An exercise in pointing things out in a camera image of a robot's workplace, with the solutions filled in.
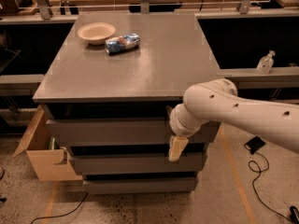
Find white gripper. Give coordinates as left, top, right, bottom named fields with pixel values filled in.
left=168, top=104, right=207, bottom=161

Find grey top drawer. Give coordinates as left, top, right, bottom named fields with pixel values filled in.
left=46, top=115, right=221, bottom=147

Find grey drawer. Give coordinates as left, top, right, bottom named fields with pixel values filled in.
left=69, top=152, right=207, bottom=175
left=83, top=177, right=198, bottom=194
left=46, top=115, right=221, bottom=147

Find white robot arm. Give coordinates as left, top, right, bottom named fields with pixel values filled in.
left=169, top=78, right=299, bottom=161

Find grey bottom drawer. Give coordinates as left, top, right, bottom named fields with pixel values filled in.
left=83, top=177, right=198, bottom=194

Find grey drawer cabinet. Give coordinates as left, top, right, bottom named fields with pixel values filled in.
left=34, top=13, right=220, bottom=184

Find grey middle drawer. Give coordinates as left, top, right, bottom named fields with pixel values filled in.
left=69, top=152, right=207, bottom=175

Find black power adapter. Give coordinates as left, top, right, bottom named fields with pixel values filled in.
left=244, top=136, right=265, bottom=154

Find crushed blue soda can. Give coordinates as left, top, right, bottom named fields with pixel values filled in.
left=105, top=33, right=140, bottom=55

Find brown cardboard box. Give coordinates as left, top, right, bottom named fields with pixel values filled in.
left=13, top=106, right=82, bottom=181

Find beige paper bowl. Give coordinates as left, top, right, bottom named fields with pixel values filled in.
left=78, top=22, right=115, bottom=45

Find black floor cable left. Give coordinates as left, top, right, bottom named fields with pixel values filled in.
left=30, top=192, right=89, bottom=224

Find grey metal shelf rail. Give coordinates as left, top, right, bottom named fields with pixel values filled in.
left=218, top=67, right=299, bottom=89

